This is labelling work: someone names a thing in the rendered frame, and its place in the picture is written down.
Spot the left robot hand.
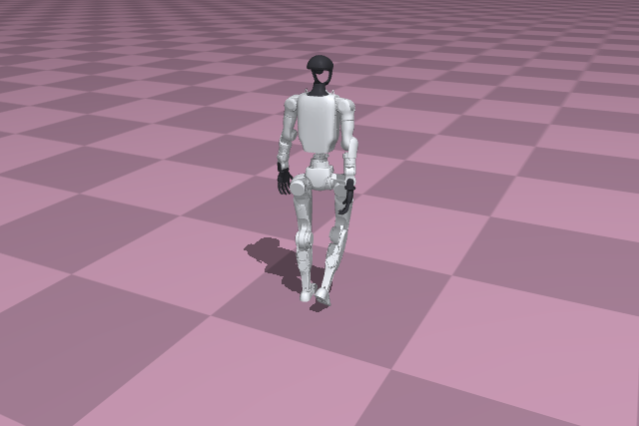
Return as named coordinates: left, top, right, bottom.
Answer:
left=278, top=163, right=293, bottom=195

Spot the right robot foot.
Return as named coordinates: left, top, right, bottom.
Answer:
left=315, top=287, right=331, bottom=306

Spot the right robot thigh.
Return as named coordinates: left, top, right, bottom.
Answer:
left=329, top=174, right=353, bottom=244

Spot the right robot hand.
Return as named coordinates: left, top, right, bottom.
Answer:
left=338, top=179, right=355, bottom=214

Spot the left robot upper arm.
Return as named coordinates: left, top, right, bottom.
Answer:
left=282, top=95, right=299, bottom=141

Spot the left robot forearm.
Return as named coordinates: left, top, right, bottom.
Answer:
left=277, top=135, right=292, bottom=170

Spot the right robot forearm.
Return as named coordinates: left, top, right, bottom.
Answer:
left=342, top=138, right=358, bottom=186

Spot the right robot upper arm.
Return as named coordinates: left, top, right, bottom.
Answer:
left=335, top=97, right=355, bottom=151

